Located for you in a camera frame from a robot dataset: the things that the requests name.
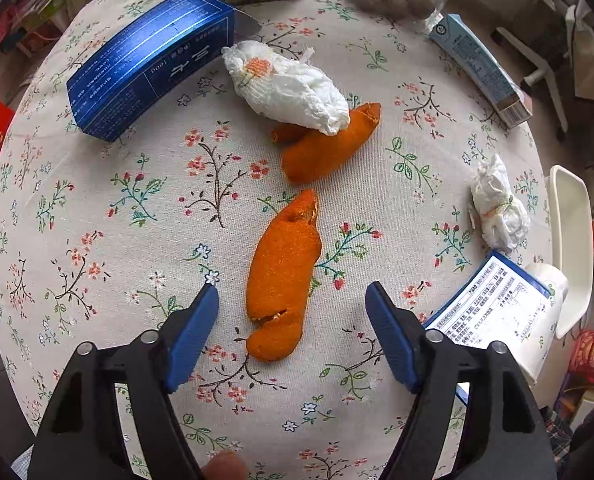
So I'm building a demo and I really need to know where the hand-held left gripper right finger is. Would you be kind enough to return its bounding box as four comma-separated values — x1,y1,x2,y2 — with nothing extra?
366,281,558,480

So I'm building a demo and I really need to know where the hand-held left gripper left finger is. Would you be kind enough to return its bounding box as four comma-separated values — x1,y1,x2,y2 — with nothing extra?
27,282,220,480

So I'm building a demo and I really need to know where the white box with blue-bordered label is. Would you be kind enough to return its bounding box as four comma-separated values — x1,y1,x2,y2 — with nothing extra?
422,251,552,403

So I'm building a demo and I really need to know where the long orange peel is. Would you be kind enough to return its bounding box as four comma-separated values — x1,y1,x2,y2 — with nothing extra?
245,189,323,362

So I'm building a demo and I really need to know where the white paper cup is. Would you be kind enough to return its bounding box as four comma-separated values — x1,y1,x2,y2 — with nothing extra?
519,261,570,386

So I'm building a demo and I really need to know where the small white tissue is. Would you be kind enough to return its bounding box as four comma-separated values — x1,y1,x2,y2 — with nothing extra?
471,154,532,253

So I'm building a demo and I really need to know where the curled orange peel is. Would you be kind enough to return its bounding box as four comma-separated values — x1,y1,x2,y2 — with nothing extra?
270,102,382,184

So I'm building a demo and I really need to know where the white plastic trash bin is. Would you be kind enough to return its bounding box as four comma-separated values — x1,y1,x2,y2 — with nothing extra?
547,165,594,339

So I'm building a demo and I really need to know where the large white tissue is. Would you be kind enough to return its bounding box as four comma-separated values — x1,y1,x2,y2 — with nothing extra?
221,40,352,136

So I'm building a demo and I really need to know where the dark blue cardboard box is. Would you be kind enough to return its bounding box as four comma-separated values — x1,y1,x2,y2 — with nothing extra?
66,0,263,143

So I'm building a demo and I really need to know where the light blue drink carton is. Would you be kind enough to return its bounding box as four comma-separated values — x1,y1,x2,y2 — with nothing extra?
428,14,534,128

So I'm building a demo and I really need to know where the person's left hand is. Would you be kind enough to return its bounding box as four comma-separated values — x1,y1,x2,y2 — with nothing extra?
200,450,250,480

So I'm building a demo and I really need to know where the floral tablecloth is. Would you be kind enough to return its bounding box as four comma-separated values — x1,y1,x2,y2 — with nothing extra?
0,0,552,480

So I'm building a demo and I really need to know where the white office chair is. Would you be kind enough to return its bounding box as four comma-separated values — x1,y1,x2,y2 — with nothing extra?
492,0,578,141

